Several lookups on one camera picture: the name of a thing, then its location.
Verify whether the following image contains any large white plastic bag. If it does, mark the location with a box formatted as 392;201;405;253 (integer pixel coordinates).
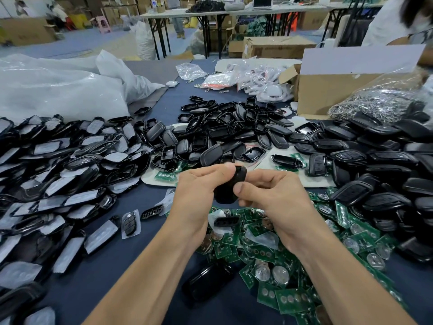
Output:
0;49;166;122

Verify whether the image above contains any brown cardboard box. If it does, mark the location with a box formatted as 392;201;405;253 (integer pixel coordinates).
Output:
242;36;317;60

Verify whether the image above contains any clear plastic film piece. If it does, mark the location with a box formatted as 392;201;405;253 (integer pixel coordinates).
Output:
208;208;234;237

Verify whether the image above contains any heap of clear parts bags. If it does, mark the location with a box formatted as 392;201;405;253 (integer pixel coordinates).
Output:
235;63;295;103

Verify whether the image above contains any pile of assembled black fobs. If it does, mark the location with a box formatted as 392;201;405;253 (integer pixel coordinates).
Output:
308;101;433;265

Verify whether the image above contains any small crumpled clear plastic bag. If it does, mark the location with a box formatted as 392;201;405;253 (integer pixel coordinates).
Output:
176;62;209;83

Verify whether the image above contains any long white table top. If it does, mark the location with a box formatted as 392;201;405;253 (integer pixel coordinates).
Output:
138;5;387;19

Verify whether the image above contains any pink plastic stool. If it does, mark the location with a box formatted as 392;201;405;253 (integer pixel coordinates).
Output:
95;15;112;34

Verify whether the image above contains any clear bag of metal parts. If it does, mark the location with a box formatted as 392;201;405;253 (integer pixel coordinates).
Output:
328;71;433;126

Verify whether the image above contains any white sack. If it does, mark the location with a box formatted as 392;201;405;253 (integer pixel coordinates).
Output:
134;20;158;60

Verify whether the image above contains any tan cardboard box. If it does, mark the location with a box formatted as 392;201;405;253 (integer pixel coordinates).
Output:
0;17;56;46

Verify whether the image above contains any pile of green circuit boards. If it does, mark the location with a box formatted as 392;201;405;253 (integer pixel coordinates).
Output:
154;159;407;325

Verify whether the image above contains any pile of black shell halves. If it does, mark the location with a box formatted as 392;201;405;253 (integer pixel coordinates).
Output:
145;96;326;172

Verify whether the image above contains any pile of shells with pads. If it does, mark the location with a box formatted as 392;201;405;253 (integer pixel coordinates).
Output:
0;113;160;325

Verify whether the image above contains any person's left forearm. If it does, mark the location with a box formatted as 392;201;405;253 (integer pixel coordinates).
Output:
83;233;207;325

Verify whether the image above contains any person's left hand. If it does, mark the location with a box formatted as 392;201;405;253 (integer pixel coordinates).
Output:
168;162;238;251

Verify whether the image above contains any heap of black parts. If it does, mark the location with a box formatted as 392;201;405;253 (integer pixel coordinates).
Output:
187;0;227;14

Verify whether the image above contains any black metal table frame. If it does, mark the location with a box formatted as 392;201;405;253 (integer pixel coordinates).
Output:
145;13;231;60

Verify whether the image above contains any black rubber button pad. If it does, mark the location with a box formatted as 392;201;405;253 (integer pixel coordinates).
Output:
213;215;241;228

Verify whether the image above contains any large open cardboard box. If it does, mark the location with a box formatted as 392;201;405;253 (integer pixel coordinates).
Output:
279;45;427;118

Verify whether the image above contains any small black button strip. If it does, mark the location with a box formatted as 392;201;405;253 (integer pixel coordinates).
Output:
141;203;165;221

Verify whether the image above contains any clear bag with red label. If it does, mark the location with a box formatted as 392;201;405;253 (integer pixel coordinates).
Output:
196;71;239;90

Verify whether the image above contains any person's right forearm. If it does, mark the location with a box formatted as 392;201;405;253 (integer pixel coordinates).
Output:
291;227;417;325

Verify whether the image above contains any lone glossy black shell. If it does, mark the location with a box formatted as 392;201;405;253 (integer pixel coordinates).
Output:
183;260;236;302

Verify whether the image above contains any person's right hand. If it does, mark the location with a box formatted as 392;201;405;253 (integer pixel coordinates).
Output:
233;169;326;251

